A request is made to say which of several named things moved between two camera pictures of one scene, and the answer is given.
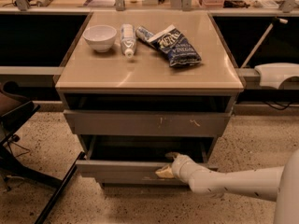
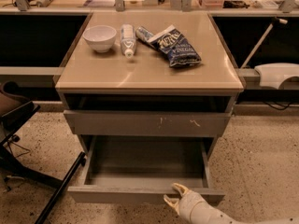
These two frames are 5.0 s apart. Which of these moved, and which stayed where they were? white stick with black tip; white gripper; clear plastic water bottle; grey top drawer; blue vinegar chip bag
Moved: white gripper
Stayed: blue vinegar chip bag; clear plastic water bottle; white stick with black tip; grey top drawer
